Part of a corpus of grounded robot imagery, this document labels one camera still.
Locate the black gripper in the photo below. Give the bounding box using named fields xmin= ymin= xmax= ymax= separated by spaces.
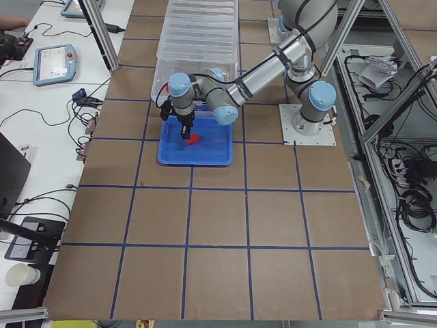
xmin=173 ymin=104 xmax=195 ymax=139

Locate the red block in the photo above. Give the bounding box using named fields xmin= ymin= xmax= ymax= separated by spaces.
xmin=186 ymin=133 xmax=200 ymax=146

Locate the clear plastic box lid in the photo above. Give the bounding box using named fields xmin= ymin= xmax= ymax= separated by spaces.
xmin=157 ymin=0 xmax=238 ymax=64

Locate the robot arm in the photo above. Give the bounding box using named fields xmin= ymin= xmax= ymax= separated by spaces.
xmin=160 ymin=1 xmax=337 ymax=139

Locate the blue plastic tray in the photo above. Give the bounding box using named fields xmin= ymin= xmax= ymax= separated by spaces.
xmin=157 ymin=116 xmax=233 ymax=166

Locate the black power adapter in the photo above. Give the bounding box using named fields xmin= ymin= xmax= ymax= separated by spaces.
xmin=105 ymin=23 xmax=125 ymax=33

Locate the teach pendant tablet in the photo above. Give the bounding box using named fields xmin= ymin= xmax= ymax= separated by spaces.
xmin=60 ymin=0 xmax=107 ymax=18
xmin=33 ymin=44 xmax=77 ymax=86

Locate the black monitor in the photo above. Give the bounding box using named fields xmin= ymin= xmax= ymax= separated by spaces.
xmin=0 ymin=134 xmax=31 ymax=219

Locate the white paper cup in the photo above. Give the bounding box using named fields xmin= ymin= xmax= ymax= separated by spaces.
xmin=5 ymin=263 xmax=41 ymax=287

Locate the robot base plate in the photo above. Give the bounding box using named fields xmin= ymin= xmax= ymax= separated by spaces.
xmin=279 ymin=104 xmax=337 ymax=146

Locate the aluminium frame post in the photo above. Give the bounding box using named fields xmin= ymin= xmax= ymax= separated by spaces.
xmin=79 ymin=0 xmax=119 ymax=72

